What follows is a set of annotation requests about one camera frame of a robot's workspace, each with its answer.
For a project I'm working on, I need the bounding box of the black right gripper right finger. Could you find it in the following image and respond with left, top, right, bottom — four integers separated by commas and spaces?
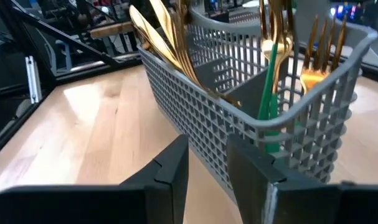
226, 134, 378, 224

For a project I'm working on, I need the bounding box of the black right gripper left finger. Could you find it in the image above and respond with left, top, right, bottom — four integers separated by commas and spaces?
0, 134, 190, 224

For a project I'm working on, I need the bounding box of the gold fork green handle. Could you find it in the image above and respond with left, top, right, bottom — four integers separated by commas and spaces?
258, 0, 295, 94
257, 42, 280, 122
300, 14, 348, 95

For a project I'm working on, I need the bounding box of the grey plastic cutlery basket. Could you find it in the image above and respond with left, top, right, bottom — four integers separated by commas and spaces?
137, 0, 378, 203

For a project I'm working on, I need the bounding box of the wooden board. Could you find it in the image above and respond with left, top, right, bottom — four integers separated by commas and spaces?
90, 21, 136, 39

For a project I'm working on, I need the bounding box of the black metal table frame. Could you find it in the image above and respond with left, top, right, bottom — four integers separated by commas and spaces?
0, 0, 146, 161

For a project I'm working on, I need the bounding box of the white metal bracket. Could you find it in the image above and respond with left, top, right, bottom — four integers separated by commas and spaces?
24, 55, 42, 105

